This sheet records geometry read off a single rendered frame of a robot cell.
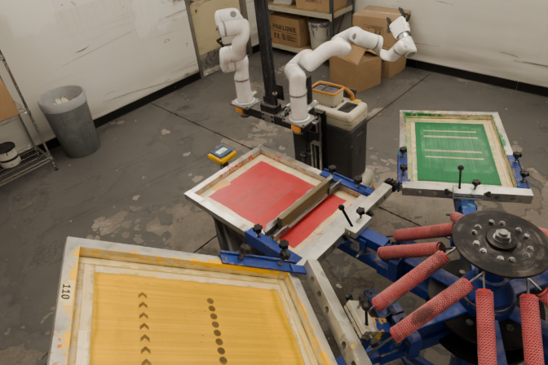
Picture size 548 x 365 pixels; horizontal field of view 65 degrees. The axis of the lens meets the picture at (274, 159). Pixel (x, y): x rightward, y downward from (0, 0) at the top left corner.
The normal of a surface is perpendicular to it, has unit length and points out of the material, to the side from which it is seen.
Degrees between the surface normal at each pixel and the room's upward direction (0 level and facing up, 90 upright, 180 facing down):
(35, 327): 0
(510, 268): 0
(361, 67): 90
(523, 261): 0
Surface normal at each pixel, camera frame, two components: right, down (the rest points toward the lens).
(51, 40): 0.73, 0.33
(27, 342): -0.10, -0.82
